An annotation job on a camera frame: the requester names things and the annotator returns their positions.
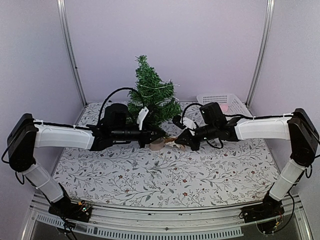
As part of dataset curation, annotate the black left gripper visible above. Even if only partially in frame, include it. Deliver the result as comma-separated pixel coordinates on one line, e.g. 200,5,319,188
112,123,166,149

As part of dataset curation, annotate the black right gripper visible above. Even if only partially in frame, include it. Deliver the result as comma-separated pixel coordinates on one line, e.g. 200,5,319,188
175,122,218,151

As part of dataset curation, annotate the orange brown ornament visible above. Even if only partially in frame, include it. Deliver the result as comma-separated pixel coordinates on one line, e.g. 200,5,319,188
164,136,177,144

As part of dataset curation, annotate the clear led light string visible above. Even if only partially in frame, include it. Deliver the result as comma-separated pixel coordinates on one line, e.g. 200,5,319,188
129,78,181,106

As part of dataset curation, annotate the small green christmas tree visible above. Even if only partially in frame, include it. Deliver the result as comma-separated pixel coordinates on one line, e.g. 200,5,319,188
126,54,183,151

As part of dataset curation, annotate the pink pompom ornament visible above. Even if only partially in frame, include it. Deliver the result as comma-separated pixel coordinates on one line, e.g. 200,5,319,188
220,104,229,113

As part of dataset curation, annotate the white plastic basket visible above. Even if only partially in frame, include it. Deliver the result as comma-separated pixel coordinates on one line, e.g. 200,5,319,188
196,93,252,117

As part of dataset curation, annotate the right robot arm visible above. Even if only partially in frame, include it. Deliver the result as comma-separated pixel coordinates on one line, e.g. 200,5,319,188
172,102,320,220

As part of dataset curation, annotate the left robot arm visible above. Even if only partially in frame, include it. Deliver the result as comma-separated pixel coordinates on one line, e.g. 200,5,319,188
2,101,166,217

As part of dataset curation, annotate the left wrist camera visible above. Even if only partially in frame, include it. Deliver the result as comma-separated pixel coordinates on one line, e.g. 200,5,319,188
147,110,156,124

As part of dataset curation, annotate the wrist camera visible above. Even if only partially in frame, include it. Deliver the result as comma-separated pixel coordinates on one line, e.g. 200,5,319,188
147,110,156,124
172,115,186,130

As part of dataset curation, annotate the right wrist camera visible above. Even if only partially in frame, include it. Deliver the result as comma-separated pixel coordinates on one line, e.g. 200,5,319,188
172,115,186,130

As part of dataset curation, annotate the front aluminium rail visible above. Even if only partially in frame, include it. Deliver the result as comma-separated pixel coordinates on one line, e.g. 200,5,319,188
20,193,316,240

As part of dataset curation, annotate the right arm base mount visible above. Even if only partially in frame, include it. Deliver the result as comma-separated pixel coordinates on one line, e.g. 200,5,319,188
238,202,285,235

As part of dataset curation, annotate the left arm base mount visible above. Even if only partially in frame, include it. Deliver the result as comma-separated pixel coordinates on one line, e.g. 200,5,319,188
48,199,92,223

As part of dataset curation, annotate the left aluminium frame post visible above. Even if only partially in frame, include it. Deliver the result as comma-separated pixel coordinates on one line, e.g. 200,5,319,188
56,0,88,107

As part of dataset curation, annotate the aluminium frame post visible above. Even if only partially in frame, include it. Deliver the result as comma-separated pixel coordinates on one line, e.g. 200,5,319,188
56,0,88,107
245,0,275,108

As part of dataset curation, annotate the right aluminium frame post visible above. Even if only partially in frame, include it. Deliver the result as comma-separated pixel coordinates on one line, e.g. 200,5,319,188
245,0,275,108

